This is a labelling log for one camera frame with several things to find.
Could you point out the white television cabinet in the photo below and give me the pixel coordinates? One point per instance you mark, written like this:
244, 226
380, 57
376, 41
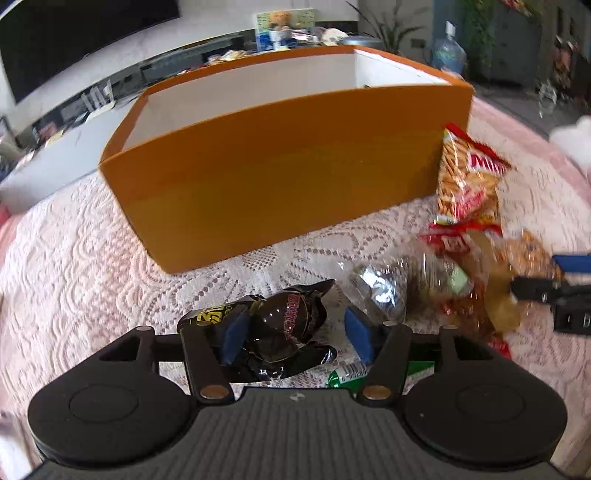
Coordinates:
60, 157

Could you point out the clear bag of brown biscuits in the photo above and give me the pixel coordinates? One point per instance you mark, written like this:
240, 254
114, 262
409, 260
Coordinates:
521, 249

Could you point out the long-leaf potted plant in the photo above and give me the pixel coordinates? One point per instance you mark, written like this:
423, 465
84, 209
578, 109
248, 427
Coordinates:
392, 27

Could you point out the green sausage packet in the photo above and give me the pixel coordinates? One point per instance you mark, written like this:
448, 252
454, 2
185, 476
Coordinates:
344, 374

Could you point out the blue water jug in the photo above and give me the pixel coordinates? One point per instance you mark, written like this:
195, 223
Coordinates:
448, 57

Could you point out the brown teddy bear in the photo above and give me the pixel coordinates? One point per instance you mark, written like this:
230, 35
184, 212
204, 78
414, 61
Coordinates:
280, 19

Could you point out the black television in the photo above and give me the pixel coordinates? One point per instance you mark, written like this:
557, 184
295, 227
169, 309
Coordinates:
69, 41

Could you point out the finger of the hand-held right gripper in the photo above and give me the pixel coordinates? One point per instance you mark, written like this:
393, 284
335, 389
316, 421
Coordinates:
535, 289
575, 262

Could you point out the green picture board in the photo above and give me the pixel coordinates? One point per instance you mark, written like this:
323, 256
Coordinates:
302, 21

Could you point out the clear bag with green snacks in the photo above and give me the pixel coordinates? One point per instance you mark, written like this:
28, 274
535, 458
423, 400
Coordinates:
392, 286

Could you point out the bushy green vine plant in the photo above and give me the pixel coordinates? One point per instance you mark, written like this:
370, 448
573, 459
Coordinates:
475, 37

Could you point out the red snack bag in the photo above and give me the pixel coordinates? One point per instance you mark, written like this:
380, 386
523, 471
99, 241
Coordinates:
461, 229

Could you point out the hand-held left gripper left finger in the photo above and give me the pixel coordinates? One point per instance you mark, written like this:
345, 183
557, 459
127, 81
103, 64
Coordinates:
235, 332

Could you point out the orange striped snack bag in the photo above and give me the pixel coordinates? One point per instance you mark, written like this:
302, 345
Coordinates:
461, 184

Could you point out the white hand fan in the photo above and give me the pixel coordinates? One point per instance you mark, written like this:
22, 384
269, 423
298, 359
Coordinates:
336, 36

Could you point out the grey dresser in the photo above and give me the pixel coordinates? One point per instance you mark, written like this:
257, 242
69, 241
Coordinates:
517, 46

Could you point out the small white stool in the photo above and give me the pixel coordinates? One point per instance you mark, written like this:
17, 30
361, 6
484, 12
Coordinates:
549, 97

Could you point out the pink checked mat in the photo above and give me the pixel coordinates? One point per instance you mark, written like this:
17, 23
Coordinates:
496, 108

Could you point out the white router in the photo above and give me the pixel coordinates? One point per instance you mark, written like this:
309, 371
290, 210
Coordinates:
99, 99

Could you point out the pile of yellow packets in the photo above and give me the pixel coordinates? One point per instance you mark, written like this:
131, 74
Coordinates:
228, 56

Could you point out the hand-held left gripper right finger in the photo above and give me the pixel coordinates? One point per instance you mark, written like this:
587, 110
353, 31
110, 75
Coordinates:
360, 332

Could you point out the black snack bag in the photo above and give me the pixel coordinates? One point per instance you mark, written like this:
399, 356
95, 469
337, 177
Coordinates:
286, 323

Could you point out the orange cardboard box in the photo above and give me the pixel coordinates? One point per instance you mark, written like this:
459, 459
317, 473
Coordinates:
277, 184

